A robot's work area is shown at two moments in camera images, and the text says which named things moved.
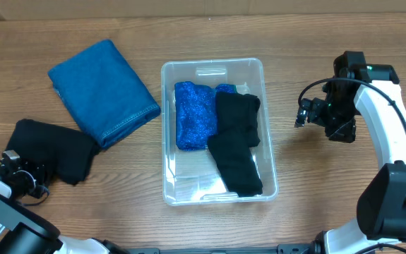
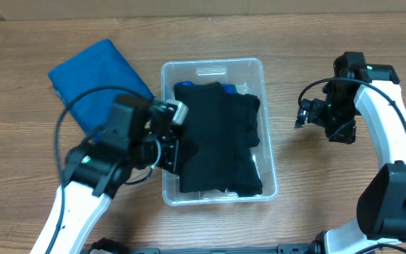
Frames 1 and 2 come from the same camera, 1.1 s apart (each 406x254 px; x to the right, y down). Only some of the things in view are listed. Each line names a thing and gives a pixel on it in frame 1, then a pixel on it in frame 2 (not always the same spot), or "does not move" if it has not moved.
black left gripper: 40,169 -> 171,161
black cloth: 236,164 does not move
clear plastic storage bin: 192,177 does not move
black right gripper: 341,130 does not move
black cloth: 67,154 -> 203,142
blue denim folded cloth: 99,92 does not move
